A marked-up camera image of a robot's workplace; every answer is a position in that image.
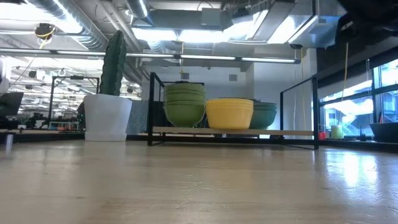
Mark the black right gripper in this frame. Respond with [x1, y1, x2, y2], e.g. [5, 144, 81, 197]
[335, 0, 398, 46]

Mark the fluorescent light fixture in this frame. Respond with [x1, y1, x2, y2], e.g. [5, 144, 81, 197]
[241, 57, 302, 65]
[0, 48, 52, 55]
[180, 54, 237, 61]
[126, 52, 175, 59]
[55, 50, 106, 57]

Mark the yellow-green cylinder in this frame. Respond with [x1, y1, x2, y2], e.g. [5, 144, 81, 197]
[330, 124, 343, 140]

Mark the black bin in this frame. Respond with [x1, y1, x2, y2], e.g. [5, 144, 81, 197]
[369, 121, 398, 144]

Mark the grey ceiling box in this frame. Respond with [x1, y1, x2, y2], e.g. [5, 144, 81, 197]
[201, 7, 222, 27]

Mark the wooden rack shelf board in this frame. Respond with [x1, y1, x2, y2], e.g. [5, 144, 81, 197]
[152, 126, 315, 137]

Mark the grey speckled panel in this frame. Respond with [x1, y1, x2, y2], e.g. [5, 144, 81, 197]
[126, 100, 149, 135]

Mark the green cactus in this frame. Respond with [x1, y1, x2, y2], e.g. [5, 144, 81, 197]
[98, 29, 127, 96]

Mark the white angular plant pot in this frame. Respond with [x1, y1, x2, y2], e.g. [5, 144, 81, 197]
[83, 93, 133, 142]

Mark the dark angled monitor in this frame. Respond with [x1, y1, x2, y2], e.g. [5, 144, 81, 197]
[0, 91, 24, 118]

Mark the rectangular silver ventilation duct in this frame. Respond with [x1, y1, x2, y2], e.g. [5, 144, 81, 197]
[253, 0, 348, 49]

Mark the yellow hanging cord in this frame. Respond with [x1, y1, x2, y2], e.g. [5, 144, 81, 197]
[341, 42, 349, 102]

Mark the round silver ventilation duct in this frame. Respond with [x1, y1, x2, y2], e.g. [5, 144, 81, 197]
[125, 0, 150, 19]

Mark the black metal rack frame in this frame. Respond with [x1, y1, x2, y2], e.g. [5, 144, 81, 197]
[147, 72, 320, 151]

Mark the flexible silver duct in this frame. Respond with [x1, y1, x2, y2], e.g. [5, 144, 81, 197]
[27, 0, 109, 51]

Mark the black yellow cord reel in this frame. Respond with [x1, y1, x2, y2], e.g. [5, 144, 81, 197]
[34, 22, 57, 41]

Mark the black background station frame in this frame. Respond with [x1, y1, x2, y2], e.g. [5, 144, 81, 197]
[47, 75, 101, 129]

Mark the silver metal post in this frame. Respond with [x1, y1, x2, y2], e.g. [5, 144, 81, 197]
[5, 133, 15, 153]

